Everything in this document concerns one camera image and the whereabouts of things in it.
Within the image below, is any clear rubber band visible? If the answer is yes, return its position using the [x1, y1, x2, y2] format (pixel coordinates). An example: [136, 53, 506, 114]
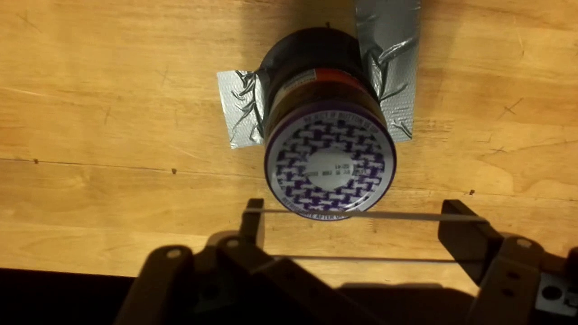
[243, 208, 490, 264]

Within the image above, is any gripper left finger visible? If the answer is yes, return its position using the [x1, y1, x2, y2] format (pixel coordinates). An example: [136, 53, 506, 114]
[114, 198, 375, 325]

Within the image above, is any strip of grey duct tape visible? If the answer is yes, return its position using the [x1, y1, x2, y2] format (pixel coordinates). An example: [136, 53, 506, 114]
[355, 0, 421, 142]
[216, 70, 267, 149]

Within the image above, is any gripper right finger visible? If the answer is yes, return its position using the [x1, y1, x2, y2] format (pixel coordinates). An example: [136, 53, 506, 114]
[438, 199, 578, 325]

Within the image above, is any dark jar with purple lid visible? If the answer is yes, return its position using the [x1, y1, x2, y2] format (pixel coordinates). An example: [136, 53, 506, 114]
[260, 27, 397, 221]

